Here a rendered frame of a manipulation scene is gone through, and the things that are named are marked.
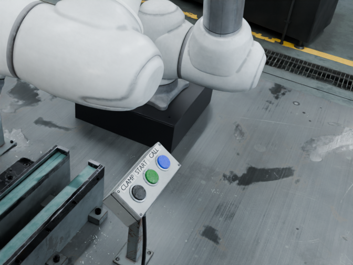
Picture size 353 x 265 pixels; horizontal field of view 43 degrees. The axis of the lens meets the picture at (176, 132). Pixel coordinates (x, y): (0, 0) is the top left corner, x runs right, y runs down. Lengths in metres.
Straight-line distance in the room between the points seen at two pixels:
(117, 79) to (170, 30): 0.74
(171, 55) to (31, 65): 0.73
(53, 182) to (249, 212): 0.51
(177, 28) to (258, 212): 0.54
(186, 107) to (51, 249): 0.57
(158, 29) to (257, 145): 0.49
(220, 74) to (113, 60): 0.71
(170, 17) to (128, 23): 0.70
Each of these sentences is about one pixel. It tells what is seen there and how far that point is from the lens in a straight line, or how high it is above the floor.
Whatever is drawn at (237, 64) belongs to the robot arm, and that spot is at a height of 1.11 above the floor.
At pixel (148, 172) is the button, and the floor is 1.08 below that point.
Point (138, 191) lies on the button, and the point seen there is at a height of 1.07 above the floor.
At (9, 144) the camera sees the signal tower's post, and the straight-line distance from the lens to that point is 1.36.
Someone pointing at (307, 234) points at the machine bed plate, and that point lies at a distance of 1.23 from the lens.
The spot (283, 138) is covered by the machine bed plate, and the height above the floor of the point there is 0.80.
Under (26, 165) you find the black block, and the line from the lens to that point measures 1.21.
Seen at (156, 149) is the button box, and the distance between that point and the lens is 0.91.
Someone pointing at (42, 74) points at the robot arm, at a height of 1.38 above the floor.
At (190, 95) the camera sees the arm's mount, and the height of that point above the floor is 0.91.
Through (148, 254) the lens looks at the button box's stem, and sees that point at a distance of 1.08.
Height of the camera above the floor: 1.67
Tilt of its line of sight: 38 degrees down
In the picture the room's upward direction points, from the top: 9 degrees clockwise
